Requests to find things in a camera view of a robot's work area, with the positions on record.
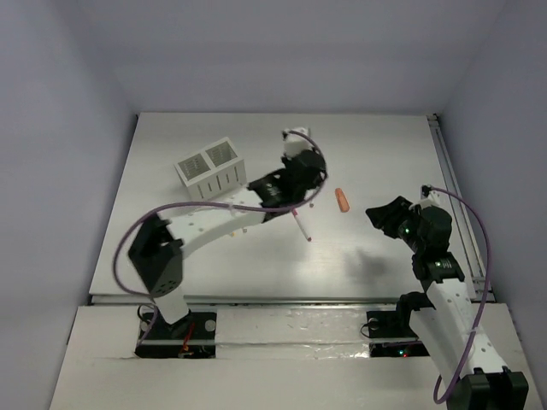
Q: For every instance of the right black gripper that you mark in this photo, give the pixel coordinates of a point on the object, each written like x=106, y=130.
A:
x=387, y=215

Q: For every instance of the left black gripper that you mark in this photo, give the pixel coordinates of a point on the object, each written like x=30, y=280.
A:
x=295, y=196

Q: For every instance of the orange translucent highlighter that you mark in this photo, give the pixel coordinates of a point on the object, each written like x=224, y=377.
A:
x=342, y=201

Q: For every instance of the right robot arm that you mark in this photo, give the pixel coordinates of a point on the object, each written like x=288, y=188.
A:
x=472, y=374

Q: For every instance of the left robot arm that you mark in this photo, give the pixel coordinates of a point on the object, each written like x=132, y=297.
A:
x=158, y=251

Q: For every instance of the pink capped white marker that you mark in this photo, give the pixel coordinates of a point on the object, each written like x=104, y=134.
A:
x=301, y=225

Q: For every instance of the white two-compartment slotted holder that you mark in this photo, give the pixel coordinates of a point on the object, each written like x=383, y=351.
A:
x=212, y=171

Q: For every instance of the white foam base cover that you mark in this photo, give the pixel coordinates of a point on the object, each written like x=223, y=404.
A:
x=266, y=358

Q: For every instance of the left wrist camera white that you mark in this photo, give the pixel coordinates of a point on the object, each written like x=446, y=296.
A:
x=294, y=144

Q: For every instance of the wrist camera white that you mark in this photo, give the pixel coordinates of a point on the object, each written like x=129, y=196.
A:
x=294, y=144
x=431, y=196

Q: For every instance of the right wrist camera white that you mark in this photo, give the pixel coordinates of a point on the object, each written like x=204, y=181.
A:
x=431, y=196

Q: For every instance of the aluminium rail right edge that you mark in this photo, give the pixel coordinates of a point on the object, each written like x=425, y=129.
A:
x=468, y=252

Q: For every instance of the aluminium rail edge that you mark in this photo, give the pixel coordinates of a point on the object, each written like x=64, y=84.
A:
x=244, y=300
x=468, y=252

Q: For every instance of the aluminium rail front edge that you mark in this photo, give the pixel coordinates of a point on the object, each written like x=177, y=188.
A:
x=244, y=300

